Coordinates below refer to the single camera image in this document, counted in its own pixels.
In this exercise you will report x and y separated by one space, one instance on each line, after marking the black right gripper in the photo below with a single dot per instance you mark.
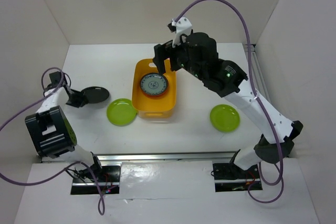
161 52

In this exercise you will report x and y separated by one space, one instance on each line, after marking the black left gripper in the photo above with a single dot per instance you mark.
79 103

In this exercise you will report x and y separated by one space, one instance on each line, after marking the black plate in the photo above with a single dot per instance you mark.
95 94

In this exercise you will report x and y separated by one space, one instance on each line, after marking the blue floral plate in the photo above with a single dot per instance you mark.
153 83

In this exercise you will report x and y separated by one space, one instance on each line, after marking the green plate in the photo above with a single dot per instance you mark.
121 112
224 118

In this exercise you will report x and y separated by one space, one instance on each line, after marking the orange plate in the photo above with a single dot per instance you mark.
154 95

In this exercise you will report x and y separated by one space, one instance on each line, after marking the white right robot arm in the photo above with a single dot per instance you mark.
230 81

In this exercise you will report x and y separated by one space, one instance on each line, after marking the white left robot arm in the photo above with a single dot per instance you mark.
53 137

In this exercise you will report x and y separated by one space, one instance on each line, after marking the yellow plastic bin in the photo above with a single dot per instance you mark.
161 107

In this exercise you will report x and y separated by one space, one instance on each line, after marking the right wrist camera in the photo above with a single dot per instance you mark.
181 28

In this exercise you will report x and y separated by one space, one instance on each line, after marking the aluminium rail right side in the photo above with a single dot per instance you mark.
257 69

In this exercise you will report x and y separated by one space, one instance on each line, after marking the aluminium rail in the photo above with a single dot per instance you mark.
158 157
257 69

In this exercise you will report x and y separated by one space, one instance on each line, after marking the aluminium rail front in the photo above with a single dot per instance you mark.
158 157

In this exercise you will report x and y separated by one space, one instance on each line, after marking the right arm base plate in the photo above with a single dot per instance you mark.
225 180

